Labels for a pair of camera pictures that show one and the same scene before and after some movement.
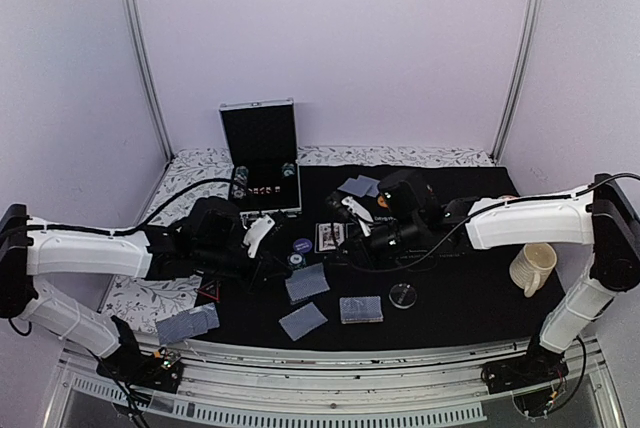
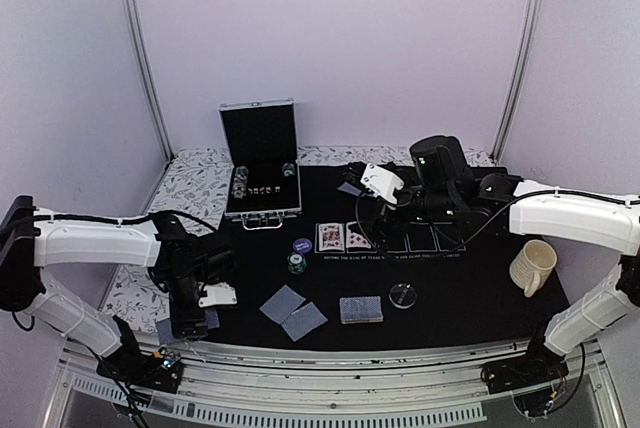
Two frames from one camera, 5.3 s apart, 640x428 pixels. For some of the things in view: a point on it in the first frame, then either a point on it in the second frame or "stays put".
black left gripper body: [212, 259] to [178, 289]
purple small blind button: [302, 245] stays put
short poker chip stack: [287, 170] stays put
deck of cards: [361, 309] stays put
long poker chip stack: [239, 185] stays put
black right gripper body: [408, 233] to [438, 205]
